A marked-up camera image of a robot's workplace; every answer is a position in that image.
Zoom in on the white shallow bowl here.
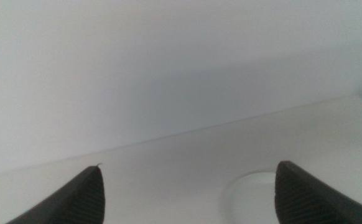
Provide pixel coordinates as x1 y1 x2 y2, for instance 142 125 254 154
220 169 279 224

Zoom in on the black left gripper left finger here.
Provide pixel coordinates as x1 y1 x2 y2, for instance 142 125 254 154
5 164 106 224

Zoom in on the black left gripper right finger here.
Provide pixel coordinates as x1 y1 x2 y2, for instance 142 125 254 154
274 160 362 224

